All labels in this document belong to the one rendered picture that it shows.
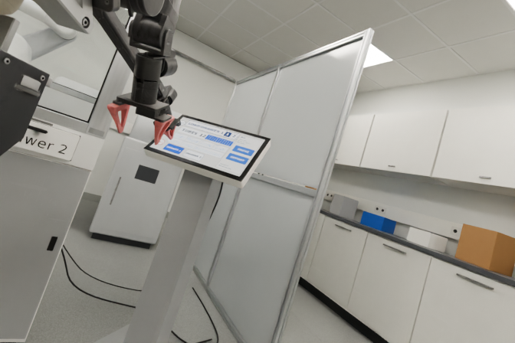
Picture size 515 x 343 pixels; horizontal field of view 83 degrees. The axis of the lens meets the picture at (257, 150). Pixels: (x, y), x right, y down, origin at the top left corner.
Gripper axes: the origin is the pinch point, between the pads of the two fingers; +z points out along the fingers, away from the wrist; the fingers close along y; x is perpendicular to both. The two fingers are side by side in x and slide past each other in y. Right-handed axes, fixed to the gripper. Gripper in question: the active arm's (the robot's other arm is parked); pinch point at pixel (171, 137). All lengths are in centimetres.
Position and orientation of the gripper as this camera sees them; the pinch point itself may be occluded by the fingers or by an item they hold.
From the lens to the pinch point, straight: 137.6
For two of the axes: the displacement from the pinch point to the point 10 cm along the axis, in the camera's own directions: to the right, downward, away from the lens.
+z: 0.2, 7.5, 6.6
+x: -4.3, 6.0, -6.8
